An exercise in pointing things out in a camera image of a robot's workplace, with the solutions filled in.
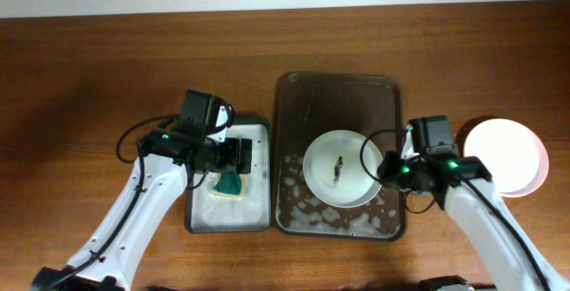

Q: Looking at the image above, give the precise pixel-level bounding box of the green yellow sponge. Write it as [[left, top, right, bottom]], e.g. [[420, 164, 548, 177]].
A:
[[211, 173, 246, 199]]

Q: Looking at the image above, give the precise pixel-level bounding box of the pale green stained plate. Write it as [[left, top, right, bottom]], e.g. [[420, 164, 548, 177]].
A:
[[303, 130, 383, 208]]

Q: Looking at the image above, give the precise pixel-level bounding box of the cream white plate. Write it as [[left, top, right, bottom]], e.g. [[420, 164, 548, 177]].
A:
[[463, 118, 535, 194]]

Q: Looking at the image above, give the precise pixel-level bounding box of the pink white plate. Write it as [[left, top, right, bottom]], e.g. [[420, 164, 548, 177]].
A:
[[496, 132, 550, 198]]

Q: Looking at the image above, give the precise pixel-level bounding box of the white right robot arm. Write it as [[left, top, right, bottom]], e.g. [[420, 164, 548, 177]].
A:
[[377, 151, 569, 290]]

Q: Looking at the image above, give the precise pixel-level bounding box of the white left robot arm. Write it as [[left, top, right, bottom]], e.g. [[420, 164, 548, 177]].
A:
[[30, 128, 253, 290]]

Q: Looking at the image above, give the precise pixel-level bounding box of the grey soapy tray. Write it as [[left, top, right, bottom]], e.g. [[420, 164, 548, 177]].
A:
[[184, 116, 271, 234]]

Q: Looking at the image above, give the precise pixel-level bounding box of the dark brown serving tray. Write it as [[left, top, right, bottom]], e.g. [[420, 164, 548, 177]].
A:
[[273, 72, 406, 242]]

